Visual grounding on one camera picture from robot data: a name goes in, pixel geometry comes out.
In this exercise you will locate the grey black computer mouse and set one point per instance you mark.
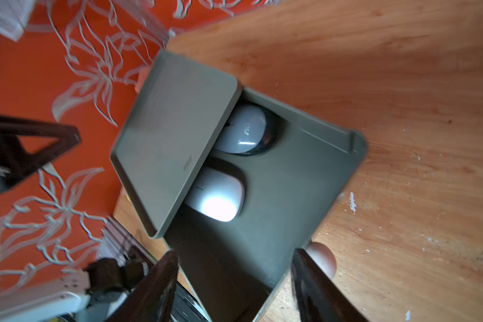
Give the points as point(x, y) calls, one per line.
point(250, 130)

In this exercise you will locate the white pink computer mouse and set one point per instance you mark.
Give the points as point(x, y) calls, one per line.
point(217, 195)

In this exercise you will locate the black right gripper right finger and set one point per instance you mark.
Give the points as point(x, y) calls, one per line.
point(318, 299)

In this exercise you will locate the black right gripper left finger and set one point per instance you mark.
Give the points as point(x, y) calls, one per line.
point(152, 299)

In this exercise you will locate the white mesh wall basket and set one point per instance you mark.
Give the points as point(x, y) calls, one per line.
point(14, 17)

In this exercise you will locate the grey top drawer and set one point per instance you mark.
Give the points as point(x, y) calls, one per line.
point(235, 268)

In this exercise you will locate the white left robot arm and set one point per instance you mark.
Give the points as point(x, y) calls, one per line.
point(40, 279)

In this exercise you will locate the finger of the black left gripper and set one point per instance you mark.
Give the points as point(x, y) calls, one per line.
point(16, 162)

